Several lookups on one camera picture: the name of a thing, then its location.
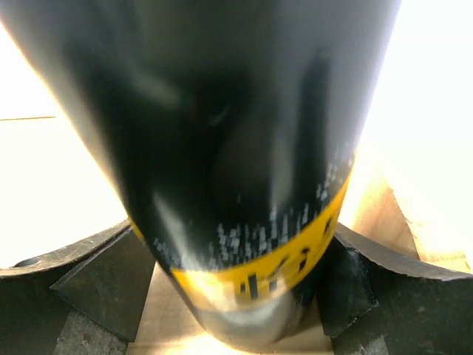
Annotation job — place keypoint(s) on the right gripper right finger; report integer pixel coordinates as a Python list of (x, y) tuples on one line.
[(374, 300)]

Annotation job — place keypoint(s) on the black can front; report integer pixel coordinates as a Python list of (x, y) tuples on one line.
[(228, 130)]

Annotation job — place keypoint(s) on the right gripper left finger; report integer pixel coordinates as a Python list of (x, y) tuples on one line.
[(84, 298)]

